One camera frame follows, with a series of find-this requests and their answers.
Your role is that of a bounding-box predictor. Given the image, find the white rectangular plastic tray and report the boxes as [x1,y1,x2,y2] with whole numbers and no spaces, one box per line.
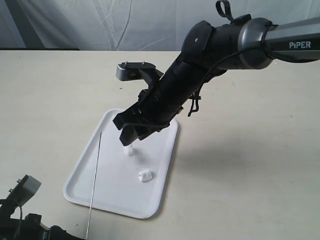
[63,108,179,219]

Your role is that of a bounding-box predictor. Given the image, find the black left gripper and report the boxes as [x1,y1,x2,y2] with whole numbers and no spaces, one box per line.
[21,213,82,240]

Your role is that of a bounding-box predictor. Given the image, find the white backdrop curtain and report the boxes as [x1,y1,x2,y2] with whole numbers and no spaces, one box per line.
[0,0,320,52]

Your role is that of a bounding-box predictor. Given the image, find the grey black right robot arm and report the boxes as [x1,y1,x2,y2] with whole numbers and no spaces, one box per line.
[113,15,320,146]

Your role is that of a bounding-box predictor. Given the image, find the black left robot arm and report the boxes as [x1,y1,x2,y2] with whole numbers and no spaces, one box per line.
[0,199,79,240]

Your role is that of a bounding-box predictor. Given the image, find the white marshmallow piece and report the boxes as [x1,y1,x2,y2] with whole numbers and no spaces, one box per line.
[124,144,134,156]
[137,169,153,183]

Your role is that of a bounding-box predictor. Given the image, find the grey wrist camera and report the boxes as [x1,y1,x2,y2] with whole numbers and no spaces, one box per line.
[7,174,42,206]
[116,61,156,82]

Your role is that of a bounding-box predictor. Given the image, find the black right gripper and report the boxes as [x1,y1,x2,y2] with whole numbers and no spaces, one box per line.
[113,57,214,147]

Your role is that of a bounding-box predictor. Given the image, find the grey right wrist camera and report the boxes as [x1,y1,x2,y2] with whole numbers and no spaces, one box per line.
[116,61,156,82]

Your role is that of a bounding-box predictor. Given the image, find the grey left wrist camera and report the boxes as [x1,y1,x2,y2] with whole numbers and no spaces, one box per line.
[7,174,42,206]

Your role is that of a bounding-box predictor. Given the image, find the thin metal skewer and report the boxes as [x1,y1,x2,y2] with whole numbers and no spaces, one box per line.
[85,131,102,240]

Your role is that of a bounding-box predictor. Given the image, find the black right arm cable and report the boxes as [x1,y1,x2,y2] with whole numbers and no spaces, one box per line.
[122,0,280,131]

